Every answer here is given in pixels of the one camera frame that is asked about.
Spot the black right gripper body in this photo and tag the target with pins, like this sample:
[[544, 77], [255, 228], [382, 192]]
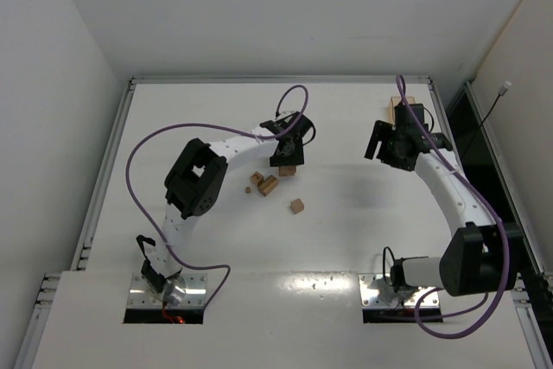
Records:
[[373, 140]]

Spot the wood plank block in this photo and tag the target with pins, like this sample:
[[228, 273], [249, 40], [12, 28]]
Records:
[[285, 171]]

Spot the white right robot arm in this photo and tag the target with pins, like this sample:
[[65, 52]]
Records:
[[482, 253]]

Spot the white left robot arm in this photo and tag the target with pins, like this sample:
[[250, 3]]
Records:
[[194, 182]]

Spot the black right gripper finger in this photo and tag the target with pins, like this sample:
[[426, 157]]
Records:
[[384, 154], [378, 132]]

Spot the wood cube with letter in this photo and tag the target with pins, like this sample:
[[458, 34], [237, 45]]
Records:
[[257, 178]]

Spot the translucent amber plastic tray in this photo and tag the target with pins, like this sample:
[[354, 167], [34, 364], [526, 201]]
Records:
[[400, 113]]

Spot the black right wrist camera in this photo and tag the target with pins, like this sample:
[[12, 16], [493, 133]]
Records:
[[425, 118]]

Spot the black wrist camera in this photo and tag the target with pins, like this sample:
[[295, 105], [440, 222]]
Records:
[[297, 125], [425, 118]]

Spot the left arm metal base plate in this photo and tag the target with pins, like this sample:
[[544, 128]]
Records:
[[187, 291]]

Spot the dark-sided wood block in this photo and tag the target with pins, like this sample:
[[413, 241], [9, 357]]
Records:
[[268, 185]]

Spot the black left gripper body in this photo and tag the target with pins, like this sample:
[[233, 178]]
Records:
[[286, 159]]

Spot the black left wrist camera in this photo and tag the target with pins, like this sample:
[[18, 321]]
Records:
[[297, 125]]

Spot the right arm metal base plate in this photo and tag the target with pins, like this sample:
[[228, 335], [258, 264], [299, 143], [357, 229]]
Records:
[[377, 295]]

